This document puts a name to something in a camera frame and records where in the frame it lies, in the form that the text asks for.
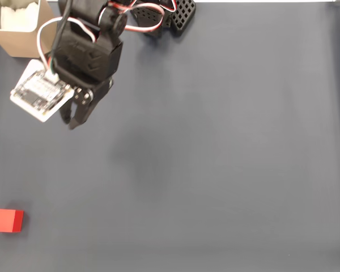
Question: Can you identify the red cube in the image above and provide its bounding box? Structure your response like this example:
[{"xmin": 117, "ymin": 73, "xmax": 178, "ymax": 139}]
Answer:
[{"xmin": 0, "ymin": 209, "xmax": 25, "ymax": 233}]

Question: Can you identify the beige box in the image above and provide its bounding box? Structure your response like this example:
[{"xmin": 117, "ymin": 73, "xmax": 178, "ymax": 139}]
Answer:
[{"xmin": 0, "ymin": 0, "xmax": 58, "ymax": 58}]

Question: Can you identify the white crumpled tissue paper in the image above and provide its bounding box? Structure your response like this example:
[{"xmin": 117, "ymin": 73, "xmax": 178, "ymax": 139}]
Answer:
[{"xmin": 0, "ymin": 0, "xmax": 40, "ymax": 32}]

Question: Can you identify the dark blue table mat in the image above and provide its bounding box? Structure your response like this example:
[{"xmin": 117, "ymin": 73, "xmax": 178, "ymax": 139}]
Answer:
[{"xmin": 0, "ymin": 2, "xmax": 340, "ymax": 272}]

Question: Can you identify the white camera circuit board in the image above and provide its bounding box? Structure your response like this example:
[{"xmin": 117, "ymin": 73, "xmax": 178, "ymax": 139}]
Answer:
[{"xmin": 10, "ymin": 58, "xmax": 74, "ymax": 123}]

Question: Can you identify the black camera cable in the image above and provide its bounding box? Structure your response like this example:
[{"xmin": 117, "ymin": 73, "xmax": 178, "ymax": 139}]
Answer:
[{"xmin": 49, "ymin": 0, "xmax": 74, "ymax": 79}]

